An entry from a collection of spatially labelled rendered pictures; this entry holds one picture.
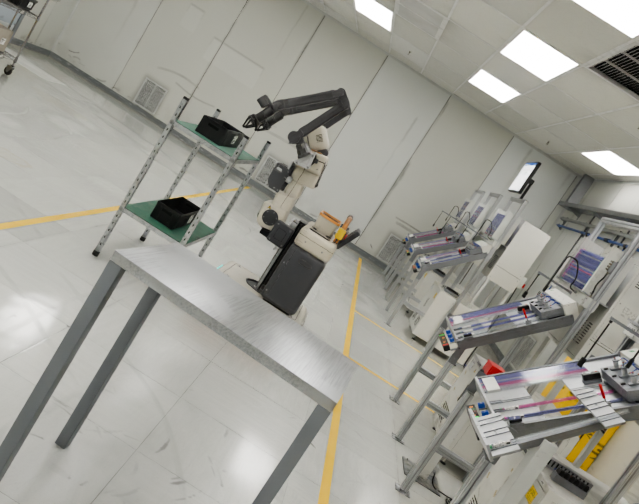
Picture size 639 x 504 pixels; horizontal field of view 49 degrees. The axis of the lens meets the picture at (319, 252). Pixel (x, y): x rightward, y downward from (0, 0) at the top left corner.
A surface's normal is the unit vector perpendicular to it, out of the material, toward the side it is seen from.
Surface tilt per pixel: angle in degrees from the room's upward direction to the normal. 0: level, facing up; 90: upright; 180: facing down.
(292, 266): 90
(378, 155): 90
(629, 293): 90
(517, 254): 90
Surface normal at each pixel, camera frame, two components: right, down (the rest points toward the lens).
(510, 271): -0.07, 0.12
